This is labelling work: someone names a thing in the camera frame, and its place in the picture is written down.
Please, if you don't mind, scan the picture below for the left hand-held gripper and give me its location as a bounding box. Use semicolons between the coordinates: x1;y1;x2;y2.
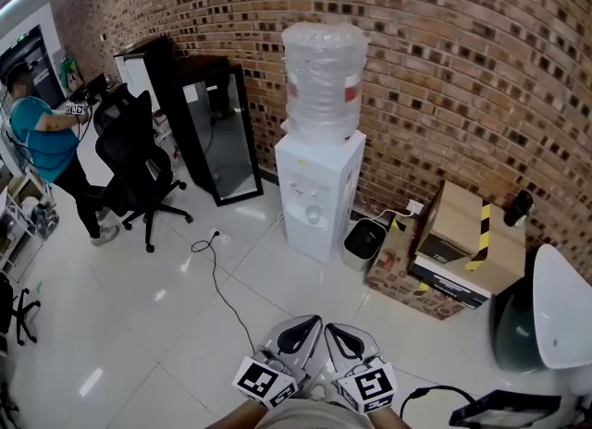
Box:
230;314;324;410

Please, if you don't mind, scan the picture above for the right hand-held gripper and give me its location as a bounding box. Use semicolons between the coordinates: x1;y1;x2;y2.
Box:
323;323;398;415

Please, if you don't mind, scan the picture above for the person's right forearm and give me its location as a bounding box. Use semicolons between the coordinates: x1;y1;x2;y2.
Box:
369;406;413;429

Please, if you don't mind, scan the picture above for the person's left forearm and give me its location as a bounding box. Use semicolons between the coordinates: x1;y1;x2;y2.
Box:
205;398;267;429

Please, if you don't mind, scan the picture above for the white water dispenser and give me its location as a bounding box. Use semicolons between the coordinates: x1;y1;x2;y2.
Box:
274;129;367;264

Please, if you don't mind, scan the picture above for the clear plastic-wrapped water bottle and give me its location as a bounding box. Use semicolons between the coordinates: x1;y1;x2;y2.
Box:
280;21;369;144

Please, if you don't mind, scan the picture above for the person's beige shirt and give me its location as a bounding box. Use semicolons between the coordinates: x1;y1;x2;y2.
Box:
265;397;376;429

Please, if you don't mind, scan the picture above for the printed brown cardboard box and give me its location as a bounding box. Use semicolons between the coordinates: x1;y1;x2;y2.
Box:
364;214;468;322

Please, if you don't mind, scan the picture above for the grey trash bin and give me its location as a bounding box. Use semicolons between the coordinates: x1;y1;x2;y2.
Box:
340;217;389;273

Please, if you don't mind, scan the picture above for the brown box with striped tape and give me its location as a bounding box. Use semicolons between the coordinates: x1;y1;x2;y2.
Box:
413;179;528;298

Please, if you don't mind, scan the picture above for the black glass-door cabinet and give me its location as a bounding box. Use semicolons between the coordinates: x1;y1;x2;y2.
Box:
173;55;265;208

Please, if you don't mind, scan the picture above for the black thermos bottle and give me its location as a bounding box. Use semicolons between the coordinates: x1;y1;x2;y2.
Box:
502;189;536;228

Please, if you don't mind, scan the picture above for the black mesh office chair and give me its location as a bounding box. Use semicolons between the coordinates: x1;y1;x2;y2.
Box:
85;89;194;253

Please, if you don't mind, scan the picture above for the black swivel chair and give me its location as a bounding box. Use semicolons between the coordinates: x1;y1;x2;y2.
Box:
0;274;42;346

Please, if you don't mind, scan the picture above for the black cabinet with white panel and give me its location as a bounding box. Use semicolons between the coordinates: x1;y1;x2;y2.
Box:
113;36;179;141

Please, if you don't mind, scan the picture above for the black monitor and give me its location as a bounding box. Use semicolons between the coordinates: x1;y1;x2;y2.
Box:
68;73;110;100

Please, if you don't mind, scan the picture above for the green bag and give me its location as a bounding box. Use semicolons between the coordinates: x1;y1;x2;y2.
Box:
59;55;82;89

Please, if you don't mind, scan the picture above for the black device cable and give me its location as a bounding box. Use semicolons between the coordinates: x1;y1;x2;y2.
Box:
400;384;477;419

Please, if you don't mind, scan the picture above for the black floor cable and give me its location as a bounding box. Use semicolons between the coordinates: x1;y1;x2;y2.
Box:
191;231;258;357

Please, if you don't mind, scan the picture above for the white plug cable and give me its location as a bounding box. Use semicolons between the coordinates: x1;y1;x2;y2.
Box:
364;207;413;223

